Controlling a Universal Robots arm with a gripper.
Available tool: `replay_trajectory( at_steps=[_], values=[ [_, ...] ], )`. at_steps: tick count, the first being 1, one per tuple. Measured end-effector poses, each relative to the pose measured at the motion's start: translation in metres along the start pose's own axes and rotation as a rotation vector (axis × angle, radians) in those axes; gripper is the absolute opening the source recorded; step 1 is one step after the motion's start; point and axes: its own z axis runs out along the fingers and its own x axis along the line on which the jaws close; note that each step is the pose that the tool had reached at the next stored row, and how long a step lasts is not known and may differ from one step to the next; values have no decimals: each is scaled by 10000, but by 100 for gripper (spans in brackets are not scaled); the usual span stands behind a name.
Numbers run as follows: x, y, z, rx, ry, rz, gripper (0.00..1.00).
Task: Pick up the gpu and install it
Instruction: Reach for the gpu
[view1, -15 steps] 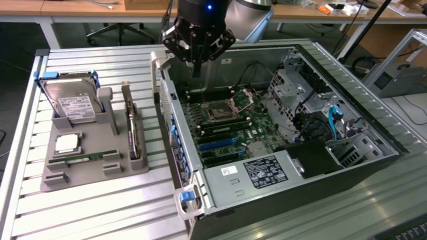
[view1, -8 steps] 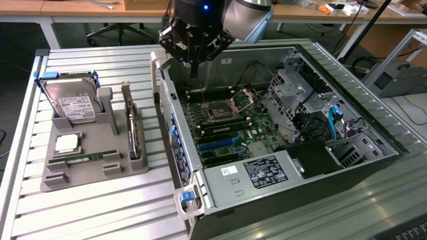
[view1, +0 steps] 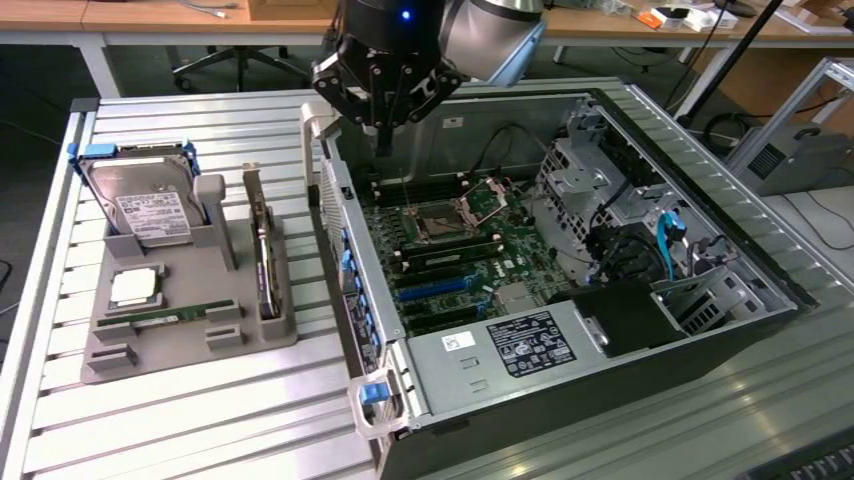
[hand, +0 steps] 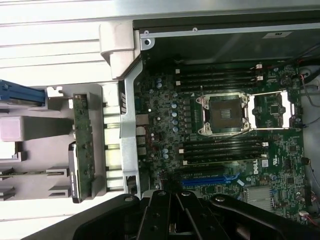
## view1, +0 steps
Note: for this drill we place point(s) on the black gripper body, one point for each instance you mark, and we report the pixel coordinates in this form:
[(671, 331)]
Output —
[(389, 25)]

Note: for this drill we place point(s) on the graphics card with black cooler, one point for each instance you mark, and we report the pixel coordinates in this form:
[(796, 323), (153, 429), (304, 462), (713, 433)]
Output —
[(266, 260)]

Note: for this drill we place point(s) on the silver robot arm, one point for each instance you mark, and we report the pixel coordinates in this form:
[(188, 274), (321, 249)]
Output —
[(480, 35)]

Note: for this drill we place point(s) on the brown cardboard box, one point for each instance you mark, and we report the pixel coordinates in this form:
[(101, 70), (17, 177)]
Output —
[(286, 10)]

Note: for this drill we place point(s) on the black office chair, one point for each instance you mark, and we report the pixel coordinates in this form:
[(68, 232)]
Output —
[(240, 65)]

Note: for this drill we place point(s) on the thin socket locking lever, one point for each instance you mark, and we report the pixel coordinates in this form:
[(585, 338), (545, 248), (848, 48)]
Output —
[(405, 192)]

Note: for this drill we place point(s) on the silver socket cover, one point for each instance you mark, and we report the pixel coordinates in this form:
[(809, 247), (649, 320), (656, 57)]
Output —
[(483, 200)]

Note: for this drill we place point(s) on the CPU socket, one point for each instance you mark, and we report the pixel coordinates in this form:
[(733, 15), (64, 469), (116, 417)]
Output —
[(436, 225)]

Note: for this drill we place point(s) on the silver disk bay cage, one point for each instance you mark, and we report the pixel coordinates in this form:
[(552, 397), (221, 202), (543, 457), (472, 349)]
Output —
[(573, 175)]

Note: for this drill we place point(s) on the black RAM stick with label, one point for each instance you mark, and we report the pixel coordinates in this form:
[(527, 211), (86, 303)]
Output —
[(447, 257)]

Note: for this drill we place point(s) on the green motherboard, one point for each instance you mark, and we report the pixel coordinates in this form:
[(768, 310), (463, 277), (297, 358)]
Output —
[(513, 250)]

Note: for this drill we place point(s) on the small orange box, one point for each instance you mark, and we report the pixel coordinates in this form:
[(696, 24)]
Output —
[(645, 19)]

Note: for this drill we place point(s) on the hard disk in blue carrier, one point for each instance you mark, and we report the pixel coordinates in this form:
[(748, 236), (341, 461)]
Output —
[(106, 175)]

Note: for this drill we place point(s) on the blue expansion slot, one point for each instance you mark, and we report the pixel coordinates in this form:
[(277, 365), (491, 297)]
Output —
[(433, 289)]

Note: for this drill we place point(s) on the silver chipset heatsink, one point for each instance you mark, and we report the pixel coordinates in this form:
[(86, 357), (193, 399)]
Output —
[(516, 296)]

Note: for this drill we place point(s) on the grey parts rack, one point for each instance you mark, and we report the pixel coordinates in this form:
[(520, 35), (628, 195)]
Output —
[(200, 280)]

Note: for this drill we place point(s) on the white flat box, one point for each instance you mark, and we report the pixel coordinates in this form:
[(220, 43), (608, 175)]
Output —
[(709, 21)]

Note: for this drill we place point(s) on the black stand pole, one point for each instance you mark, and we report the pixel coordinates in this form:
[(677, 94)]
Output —
[(737, 50)]

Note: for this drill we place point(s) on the silver CPU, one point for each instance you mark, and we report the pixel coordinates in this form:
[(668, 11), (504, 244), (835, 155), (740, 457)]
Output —
[(133, 287)]

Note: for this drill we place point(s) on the green RAM stick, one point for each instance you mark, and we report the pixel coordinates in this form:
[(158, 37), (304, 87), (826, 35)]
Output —
[(166, 315)]

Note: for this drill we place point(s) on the grey power supply unit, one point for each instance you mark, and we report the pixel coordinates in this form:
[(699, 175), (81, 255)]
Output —
[(467, 370)]

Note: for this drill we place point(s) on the grey computer tower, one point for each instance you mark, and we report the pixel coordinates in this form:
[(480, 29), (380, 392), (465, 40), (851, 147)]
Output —
[(800, 160)]

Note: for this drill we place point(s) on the blue case latch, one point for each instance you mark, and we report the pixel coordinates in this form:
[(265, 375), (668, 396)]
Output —
[(372, 392)]

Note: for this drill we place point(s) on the black open PC case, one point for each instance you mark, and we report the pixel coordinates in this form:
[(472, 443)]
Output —
[(667, 380)]

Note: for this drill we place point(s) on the silver slotted drive bracket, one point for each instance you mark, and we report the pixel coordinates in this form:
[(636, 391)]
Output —
[(707, 300)]

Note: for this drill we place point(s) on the aluminium profile frame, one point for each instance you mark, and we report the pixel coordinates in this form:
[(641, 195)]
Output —
[(835, 65)]

